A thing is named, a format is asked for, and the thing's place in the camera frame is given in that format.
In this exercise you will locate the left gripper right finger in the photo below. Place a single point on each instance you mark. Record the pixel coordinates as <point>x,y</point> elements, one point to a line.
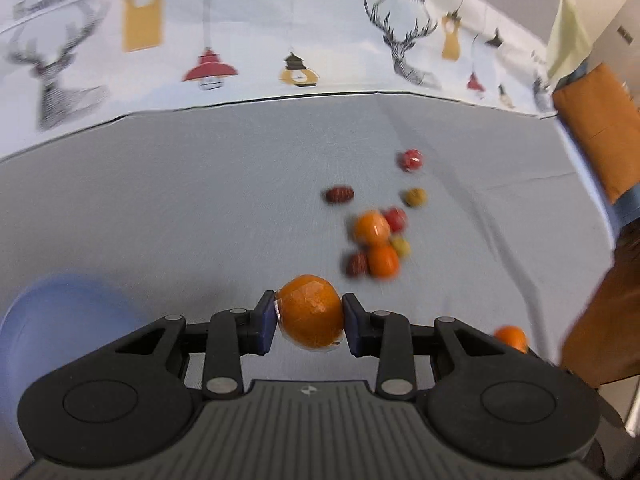
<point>485,399</point>

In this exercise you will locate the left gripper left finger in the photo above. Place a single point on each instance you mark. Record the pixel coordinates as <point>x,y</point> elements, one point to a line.
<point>139,394</point>

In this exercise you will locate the orange tangerine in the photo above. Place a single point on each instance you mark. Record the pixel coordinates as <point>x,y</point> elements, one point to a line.
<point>310,311</point>
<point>383,262</point>
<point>512,336</point>
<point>371,229</point>

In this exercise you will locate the dark red jujube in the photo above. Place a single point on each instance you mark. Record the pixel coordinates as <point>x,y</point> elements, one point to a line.
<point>356,265</point>

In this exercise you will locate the yellow-green small fruit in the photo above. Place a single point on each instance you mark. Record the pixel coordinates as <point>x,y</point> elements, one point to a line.
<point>415,197</point>

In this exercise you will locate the blue plastic plate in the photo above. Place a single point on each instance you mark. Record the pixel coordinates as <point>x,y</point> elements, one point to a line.
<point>52,322</point>

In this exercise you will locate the yellow small fruit in pile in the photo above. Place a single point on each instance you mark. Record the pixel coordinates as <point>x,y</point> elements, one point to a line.
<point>401,246</point>

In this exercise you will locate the red wrapped fruit in pile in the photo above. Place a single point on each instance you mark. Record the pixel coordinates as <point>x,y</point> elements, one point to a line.
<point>396,218</point>

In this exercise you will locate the wrapped orange tangerine in pile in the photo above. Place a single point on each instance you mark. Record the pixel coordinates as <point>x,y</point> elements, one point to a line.
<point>371,229</point>

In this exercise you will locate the dark red jujube date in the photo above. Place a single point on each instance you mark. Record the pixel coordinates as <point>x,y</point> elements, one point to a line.
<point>339,194</point>

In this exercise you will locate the grey printed sofa cover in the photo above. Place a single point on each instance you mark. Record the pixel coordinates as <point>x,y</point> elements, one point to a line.
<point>192,201</point>

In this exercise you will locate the orange cushion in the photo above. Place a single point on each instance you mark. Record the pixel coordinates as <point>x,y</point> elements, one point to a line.
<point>602,118</point>

